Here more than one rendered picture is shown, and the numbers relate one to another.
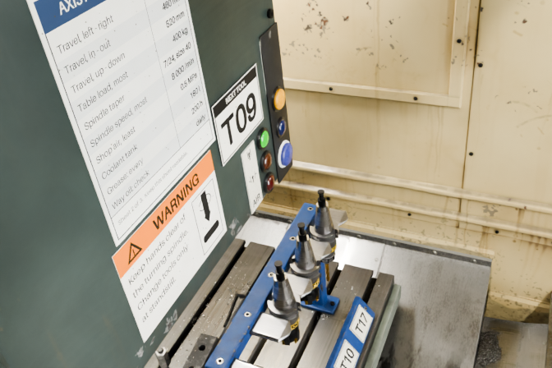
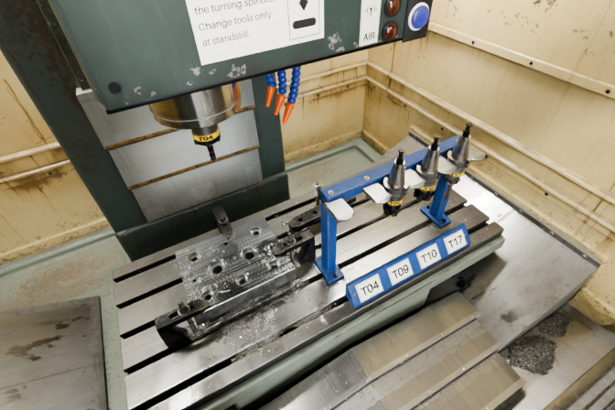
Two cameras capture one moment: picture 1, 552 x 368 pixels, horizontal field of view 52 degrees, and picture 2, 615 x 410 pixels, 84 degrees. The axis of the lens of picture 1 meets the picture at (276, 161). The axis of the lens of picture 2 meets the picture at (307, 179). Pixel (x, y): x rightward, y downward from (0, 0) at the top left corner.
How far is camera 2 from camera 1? 0.32 m
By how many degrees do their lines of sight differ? 28
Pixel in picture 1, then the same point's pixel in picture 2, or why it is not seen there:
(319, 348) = (415, 241)
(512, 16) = not seen: outside the picture
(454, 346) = (523, 302)
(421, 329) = (504, 277)
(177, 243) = (259, 2)
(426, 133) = (601, 129)
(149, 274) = (217, 5)
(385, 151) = (553, 134)
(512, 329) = (588, 325)
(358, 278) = (475, 216)
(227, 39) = not seen: outside the picture
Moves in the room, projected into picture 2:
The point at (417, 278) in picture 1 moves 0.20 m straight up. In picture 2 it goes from (524, 243) to (548, 203)
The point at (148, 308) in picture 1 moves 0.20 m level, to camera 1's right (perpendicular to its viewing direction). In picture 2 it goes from (210, 37) to (388, 75)
